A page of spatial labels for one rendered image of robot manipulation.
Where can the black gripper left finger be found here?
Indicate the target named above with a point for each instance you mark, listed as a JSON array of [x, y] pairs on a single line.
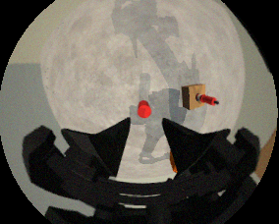
[[108, 146]]

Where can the brown block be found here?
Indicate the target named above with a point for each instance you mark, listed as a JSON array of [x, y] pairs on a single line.
[[189, 93]]

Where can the red marker cap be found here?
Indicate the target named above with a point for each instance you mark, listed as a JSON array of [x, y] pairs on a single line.
[[144, 109]]

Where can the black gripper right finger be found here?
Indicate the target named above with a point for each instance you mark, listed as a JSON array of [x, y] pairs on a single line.
[[187, 146]]

